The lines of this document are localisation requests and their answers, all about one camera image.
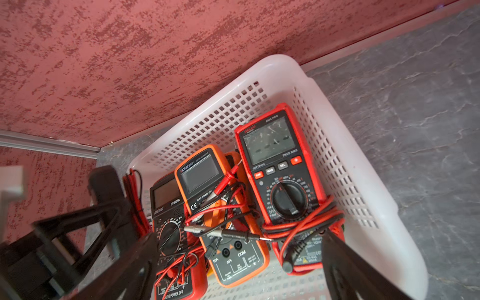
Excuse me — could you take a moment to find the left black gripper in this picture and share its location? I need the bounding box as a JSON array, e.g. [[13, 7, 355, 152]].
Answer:
[[1, 166, 139, 300]]

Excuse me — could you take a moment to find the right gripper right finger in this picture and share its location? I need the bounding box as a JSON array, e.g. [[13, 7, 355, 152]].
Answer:
[[322, 230, 410, 300]]

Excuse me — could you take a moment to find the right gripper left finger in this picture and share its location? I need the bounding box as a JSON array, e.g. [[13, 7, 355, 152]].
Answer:
[[68, 232, 159, 300]]

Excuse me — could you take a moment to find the red multimeter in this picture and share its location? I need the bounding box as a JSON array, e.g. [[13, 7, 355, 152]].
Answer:
[[149, 172, 208, 300]]

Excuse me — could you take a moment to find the red clamp meter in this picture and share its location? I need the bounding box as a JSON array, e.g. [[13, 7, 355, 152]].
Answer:
[[235, 103, 345, 276]]

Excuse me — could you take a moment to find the orange Victor multimeter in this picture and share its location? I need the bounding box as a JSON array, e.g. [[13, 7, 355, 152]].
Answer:
[[174, 144, 270, 288]]

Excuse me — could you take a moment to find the white plastic basket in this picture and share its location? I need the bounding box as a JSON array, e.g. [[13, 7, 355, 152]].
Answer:
[[129, 54, 428, 300]]

